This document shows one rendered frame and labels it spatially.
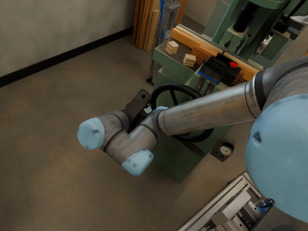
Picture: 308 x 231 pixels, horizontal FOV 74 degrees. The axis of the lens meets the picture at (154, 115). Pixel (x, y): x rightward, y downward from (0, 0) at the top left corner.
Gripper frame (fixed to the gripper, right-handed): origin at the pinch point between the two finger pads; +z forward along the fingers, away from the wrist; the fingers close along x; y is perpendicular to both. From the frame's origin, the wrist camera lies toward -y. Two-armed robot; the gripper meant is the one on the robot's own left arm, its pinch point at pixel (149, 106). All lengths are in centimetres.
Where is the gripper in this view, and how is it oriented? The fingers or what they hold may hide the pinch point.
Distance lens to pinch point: 80.6
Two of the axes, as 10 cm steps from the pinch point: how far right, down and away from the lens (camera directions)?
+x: 7.8, 5.9, -2.0
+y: -4.9, 7.8, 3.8
